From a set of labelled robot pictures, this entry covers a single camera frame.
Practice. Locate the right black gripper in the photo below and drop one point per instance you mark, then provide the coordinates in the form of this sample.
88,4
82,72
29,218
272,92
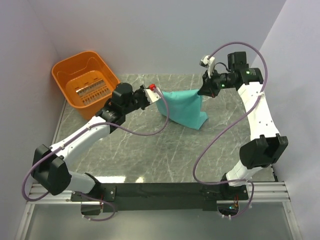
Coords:
208,88

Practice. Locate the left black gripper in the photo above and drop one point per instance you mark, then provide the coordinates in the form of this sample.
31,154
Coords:
141,91

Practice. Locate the teal t-shirt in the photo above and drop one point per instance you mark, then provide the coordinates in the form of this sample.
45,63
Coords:
185,108

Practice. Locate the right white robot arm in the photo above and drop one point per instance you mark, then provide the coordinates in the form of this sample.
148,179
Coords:
266,144

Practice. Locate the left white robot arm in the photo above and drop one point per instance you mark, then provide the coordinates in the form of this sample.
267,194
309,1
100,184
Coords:
50,166

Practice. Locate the orange plastic basket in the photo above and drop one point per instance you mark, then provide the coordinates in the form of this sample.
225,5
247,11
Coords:
86,82

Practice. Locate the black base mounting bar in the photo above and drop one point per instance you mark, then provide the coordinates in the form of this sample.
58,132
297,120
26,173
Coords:
168,196

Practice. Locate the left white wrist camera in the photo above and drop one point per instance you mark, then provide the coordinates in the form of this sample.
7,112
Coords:
153,94

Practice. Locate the aluminium frame rail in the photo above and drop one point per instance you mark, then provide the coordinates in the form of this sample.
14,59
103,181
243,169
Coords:
264,192

